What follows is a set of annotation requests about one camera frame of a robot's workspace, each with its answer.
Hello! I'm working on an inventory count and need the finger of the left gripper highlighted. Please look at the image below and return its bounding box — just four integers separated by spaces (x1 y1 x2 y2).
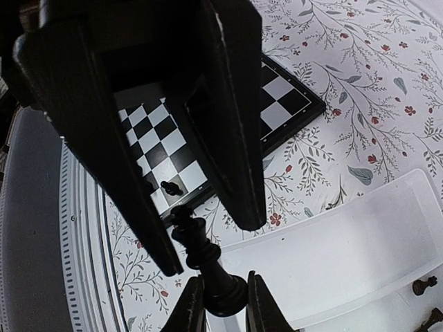
186 1 266 231
12 20 183 277

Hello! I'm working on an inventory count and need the black chess pawn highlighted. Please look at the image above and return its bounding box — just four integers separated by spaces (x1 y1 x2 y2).
161 181 183 196

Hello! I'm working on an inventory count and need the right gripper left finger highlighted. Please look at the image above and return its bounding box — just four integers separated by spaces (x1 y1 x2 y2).
161 276 206 332

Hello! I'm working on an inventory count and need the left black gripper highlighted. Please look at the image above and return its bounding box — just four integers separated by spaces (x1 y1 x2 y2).
1 1 210 104

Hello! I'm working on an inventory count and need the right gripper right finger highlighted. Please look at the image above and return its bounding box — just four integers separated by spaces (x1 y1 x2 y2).
246 271 295 332

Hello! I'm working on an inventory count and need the floral patterned table mat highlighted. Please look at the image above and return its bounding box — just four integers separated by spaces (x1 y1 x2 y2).
103 0 443 332

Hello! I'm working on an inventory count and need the black chess king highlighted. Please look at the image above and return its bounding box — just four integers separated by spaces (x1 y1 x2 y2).
171 205 248 317

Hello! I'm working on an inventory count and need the black chess queen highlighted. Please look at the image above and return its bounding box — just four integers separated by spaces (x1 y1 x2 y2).
412 276 438 296

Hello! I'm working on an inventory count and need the black and white chessboard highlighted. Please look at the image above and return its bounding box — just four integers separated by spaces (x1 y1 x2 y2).
114 51 326 228

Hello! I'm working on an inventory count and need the black chess bishop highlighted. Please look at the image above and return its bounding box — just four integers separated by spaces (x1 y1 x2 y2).
416 308 443 332

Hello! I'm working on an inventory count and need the white plastic compartment tray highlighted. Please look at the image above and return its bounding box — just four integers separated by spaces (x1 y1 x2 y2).
220 169 442 329

